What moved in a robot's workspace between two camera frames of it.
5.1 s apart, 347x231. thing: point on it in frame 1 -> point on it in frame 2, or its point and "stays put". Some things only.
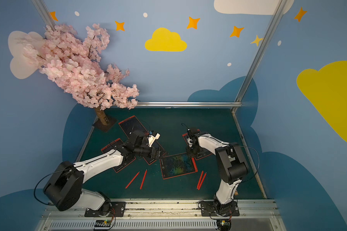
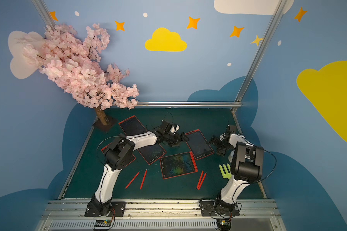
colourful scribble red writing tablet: [177, 165] stays put
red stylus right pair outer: [202, 181] stays put
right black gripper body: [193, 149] -> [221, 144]
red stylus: [194, 164] stays put
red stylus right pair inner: [200, 180] stays put
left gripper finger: [162, 155] -> [183, 137]
